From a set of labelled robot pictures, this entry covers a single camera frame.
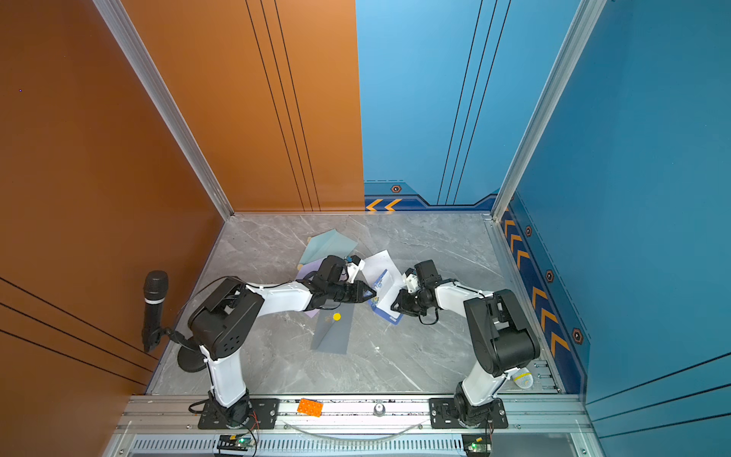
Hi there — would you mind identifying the blue floral letter paper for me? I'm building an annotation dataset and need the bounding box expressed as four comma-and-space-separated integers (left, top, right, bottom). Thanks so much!
369, 270, 405, 326

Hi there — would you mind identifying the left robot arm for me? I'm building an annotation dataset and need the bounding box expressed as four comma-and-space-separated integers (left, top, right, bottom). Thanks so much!
188, 255, 376, 428

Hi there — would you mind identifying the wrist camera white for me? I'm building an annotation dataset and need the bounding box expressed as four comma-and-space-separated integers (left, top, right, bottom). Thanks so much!
402, 268, 420, 295
346, 255, 365, 284

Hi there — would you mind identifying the silver knob on rail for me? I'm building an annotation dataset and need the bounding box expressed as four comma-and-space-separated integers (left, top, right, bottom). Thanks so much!
373, 402, 386, 417

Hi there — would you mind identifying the plain white paper sheet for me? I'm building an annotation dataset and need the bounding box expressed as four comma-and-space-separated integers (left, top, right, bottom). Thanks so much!
363, 251, 402, 286

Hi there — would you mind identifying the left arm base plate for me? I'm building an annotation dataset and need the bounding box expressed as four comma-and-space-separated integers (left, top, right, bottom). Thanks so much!
198, 398, 280, 431

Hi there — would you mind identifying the right green circuit board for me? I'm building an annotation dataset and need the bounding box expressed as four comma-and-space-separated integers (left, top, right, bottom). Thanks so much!
461, 434, 492, 457

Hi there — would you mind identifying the black microphone on stand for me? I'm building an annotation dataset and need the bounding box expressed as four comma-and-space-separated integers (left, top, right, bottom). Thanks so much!
141, 270, 206, 373

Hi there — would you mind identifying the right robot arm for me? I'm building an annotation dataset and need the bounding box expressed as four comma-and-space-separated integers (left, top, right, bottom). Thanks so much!
391, 260, 541, 428

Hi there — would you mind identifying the purple envelope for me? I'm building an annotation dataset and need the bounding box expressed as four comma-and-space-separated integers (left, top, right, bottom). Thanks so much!
296, 258, 327, 317

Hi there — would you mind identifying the grey envelope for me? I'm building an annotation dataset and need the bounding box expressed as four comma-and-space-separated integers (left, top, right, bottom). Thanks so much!
310, 304, 354, 355

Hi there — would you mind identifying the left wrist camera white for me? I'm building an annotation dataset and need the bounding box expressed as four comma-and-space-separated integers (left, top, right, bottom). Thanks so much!
346, 255, 365, 284

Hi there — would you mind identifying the teal envelope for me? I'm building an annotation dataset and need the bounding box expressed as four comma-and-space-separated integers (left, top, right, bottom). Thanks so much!
299, 230, 358, 266

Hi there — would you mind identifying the orange lego brick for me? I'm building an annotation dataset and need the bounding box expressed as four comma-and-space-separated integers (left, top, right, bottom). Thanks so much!
297, 398, 324, 418

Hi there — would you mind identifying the aluminium front rail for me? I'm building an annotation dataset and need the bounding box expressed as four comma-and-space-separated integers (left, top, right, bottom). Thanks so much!
114, 394, 593, 435

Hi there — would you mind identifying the left green circuit board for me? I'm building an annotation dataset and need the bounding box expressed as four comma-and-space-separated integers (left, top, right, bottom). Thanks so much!
216, 434, 257, 456

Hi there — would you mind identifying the green circuit board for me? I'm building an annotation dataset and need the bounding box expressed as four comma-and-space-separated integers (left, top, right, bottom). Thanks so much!
461, 434, 492, 457
216, 434, 257, 456

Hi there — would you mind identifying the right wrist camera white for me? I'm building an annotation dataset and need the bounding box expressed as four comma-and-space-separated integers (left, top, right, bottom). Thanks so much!
402, 268, 420, 295

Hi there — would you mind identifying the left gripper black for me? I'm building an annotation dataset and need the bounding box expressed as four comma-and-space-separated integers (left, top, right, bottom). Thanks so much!
326, 280, 380, 303

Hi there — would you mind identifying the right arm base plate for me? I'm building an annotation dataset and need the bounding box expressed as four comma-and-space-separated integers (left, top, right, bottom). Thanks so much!
428, 397, 509, 430

